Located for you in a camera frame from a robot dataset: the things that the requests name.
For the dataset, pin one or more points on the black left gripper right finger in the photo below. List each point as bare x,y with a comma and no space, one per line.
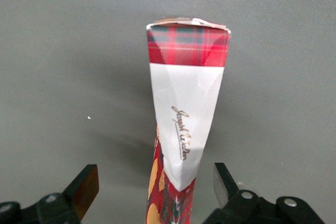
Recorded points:
227,190

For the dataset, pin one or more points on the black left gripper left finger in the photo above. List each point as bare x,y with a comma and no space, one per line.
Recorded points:
84,190

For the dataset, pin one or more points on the red tartan cookie box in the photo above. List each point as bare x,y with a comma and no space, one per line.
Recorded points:
183,90

